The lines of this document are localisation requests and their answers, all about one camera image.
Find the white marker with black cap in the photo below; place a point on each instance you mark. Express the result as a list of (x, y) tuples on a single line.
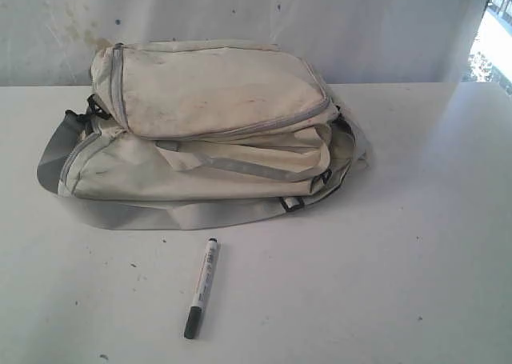
[(202, 290)]

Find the white canvas duffel bag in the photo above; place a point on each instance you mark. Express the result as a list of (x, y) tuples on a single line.
[(199, 135)]

